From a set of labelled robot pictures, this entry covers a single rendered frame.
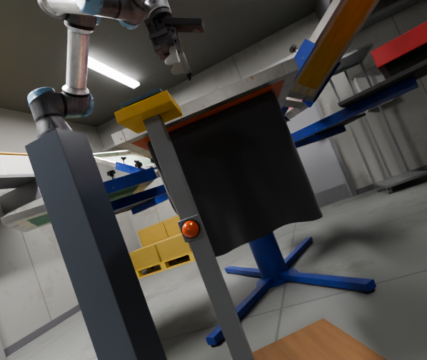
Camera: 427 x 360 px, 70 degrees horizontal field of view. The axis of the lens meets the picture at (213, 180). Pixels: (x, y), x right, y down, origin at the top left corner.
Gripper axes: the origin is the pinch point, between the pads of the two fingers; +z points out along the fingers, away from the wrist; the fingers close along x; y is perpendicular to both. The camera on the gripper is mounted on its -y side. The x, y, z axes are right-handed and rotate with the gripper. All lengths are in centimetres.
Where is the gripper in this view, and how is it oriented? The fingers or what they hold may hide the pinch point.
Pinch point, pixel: (188, 72)
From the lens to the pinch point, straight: 99.3
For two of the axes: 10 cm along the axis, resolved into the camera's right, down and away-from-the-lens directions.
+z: 3.6, 9.3, -0.7
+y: -9.3, 3.6, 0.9
